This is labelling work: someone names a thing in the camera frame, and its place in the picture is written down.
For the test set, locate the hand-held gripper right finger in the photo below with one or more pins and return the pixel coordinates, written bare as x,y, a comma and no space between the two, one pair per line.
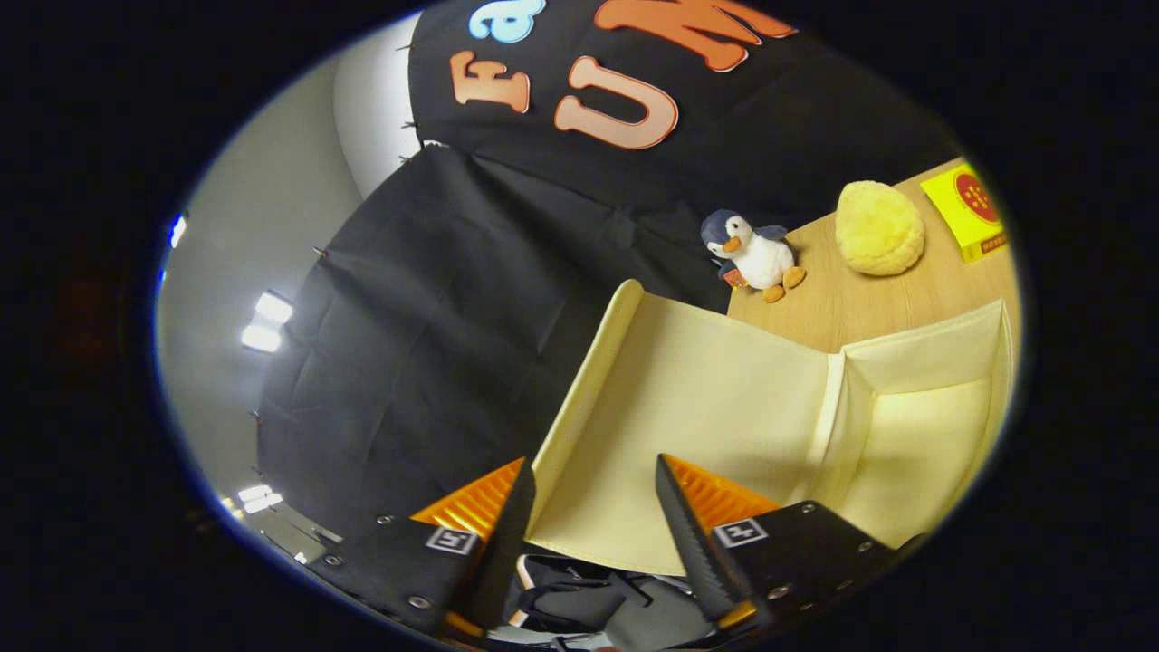
693,543

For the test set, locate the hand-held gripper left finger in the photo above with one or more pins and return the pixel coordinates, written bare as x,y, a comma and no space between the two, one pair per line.
507,543

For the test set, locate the cream fabric storage box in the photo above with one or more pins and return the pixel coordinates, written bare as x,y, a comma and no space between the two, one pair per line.
706,407

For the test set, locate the person's black sneaker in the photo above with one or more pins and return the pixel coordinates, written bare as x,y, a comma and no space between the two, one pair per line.
579,602

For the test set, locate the ceiling light panel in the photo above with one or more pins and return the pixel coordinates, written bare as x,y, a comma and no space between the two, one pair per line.
267,321
258,496

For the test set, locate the penguin plush toy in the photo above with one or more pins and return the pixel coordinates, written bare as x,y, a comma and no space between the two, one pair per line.
761,258

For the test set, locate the yellow fluffy plush ball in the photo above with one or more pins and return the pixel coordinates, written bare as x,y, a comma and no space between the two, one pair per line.
878,226

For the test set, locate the yellow book with red circle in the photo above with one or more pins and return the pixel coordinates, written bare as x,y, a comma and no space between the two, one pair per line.
969,204

